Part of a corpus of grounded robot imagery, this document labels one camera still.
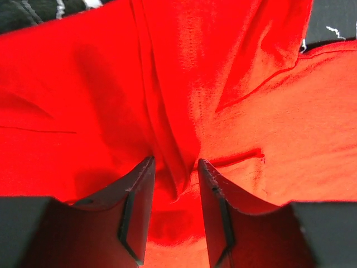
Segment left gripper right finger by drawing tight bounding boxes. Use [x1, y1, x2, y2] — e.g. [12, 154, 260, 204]
[198, 159, 282, 267]

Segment red t-shirt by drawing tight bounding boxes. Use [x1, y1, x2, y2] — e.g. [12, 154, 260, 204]
[1, 1, 356, 267]

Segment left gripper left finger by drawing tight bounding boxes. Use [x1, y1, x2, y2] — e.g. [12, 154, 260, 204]
[74, 156, 156, 265]

